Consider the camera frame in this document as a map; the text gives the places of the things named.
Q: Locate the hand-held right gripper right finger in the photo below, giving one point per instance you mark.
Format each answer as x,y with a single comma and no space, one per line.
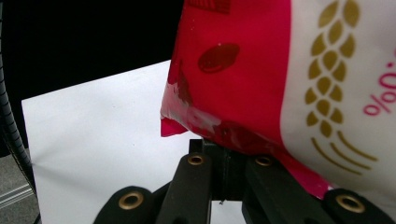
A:
236,177

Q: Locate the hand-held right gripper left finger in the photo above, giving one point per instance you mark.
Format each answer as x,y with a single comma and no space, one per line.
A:
220,174

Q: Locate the red and white plastic bag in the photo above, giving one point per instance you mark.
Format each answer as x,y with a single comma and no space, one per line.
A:
249,77

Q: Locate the white table sheet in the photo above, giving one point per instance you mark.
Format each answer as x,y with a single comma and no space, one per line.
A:
93,140

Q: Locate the aluminium floor rail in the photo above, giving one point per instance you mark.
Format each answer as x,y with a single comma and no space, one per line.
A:
15,195

